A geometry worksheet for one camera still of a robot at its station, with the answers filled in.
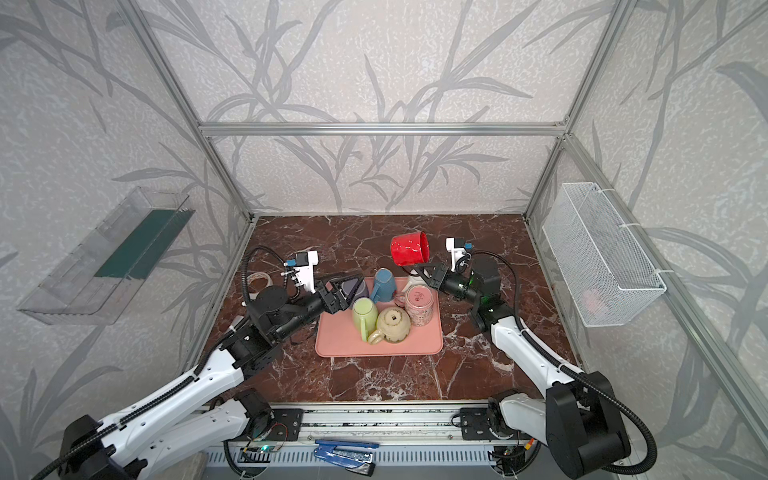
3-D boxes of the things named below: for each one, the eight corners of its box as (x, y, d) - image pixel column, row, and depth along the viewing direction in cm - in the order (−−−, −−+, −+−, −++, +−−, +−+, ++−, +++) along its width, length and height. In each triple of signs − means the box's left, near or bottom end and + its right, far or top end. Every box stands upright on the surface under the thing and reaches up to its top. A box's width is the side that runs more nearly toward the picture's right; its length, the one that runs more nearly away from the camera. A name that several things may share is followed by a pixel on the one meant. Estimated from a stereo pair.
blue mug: (374, 306, 97) (372, 288, 89) (376, 285, 102) (373, 267, 94) (394, 306, 97) (393, 288, 89) (394, 285, 102) (394, 267, 94)
